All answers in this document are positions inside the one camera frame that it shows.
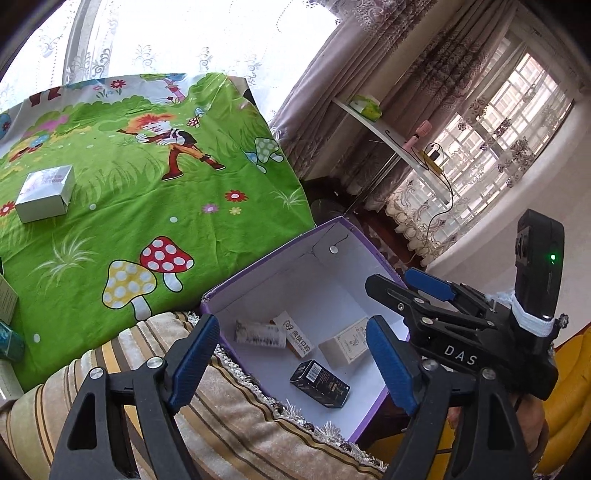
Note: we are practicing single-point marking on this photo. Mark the striped beige cushion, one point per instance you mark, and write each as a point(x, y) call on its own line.
point(231, 438)

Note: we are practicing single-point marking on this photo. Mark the white tube package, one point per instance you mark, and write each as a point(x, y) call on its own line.
point(258, 334)

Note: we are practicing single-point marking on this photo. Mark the window with grille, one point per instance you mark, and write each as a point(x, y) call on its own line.
point(508, 115)

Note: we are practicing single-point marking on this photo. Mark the pink handheld device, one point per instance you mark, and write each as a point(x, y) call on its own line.
point(418, 133)

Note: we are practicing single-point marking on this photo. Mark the green cartoon printed cloth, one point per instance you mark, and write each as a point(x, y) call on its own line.
point(138, 207)

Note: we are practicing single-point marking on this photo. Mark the white flat box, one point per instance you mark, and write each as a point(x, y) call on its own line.
point(8, 381)

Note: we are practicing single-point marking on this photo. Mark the white box with black print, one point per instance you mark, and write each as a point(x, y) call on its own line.
point(295, 339)

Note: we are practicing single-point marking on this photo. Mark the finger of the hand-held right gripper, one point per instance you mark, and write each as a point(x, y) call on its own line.
point(429, 284)
point(388, 293)

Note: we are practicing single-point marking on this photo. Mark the teal small box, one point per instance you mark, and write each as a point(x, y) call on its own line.
point(10, 341)

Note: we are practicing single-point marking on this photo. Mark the purple cardboard storage box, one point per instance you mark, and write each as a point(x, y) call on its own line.
point(323, 277)

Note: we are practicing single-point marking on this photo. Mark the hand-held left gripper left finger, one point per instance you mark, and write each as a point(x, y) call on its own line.
point(196, 355)

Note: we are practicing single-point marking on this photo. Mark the black small box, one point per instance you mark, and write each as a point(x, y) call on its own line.
point(318, 383)

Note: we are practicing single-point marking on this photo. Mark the yellow seat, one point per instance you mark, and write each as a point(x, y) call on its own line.
point(568, 406)

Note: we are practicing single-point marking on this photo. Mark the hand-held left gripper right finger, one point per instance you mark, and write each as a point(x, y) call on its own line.
point(390, 364)

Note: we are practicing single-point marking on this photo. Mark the cream small box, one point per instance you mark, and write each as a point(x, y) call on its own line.
point(341, 346)

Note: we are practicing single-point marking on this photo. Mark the green tissue box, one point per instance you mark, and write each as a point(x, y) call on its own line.
point(365, 107)

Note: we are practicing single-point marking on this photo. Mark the white lace curtain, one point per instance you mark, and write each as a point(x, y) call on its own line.
point(207, 37)

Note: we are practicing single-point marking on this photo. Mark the silver box with pink print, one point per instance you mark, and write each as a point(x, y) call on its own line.
point(44, 194)

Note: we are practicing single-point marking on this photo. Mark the pale green small box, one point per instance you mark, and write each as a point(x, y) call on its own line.
point(7, 297)

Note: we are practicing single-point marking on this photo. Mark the yellow charger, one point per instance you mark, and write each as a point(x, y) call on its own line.
point(434, 159)

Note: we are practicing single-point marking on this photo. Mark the brown patterned drape curtain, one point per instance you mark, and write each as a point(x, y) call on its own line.
point(369, 55)

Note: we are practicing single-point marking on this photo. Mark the white shelf board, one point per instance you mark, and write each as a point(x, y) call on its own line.
point(392, 138)

